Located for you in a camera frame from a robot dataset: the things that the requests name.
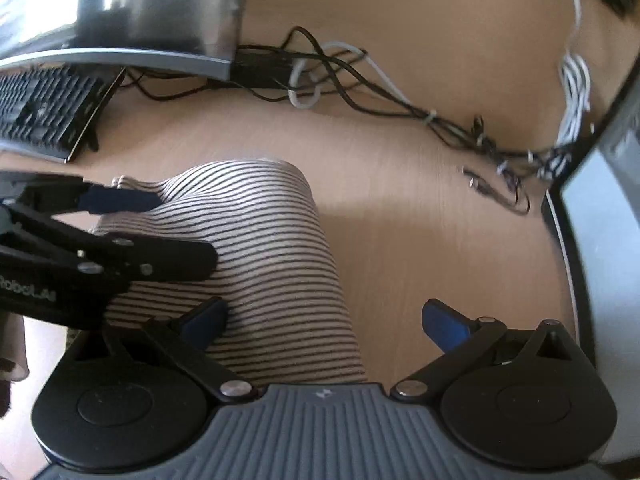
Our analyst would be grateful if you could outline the beige striped knit sweater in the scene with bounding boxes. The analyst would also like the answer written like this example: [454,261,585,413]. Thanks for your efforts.
[94,159,367,386]

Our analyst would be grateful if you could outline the black keyboard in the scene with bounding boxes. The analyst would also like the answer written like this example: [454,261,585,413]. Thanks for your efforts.
[1,64,125,164]

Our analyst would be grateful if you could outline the right computer monitor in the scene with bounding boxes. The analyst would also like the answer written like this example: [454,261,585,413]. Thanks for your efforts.
[541,67,640,478]

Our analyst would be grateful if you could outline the computer monitor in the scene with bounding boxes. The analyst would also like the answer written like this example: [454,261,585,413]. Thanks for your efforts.
[541,67,640,478]
[1,0,245,80]

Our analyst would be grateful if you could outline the left computer monitor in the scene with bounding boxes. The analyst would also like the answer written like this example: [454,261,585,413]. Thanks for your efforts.
[1,0,245,80]

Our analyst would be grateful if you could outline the black cable bundle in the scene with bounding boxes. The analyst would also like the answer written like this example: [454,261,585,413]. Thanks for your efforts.
[119,25,586,217]

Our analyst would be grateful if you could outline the white coiled cable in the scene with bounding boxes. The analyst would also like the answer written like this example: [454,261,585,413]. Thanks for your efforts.
[537,0,597,181]

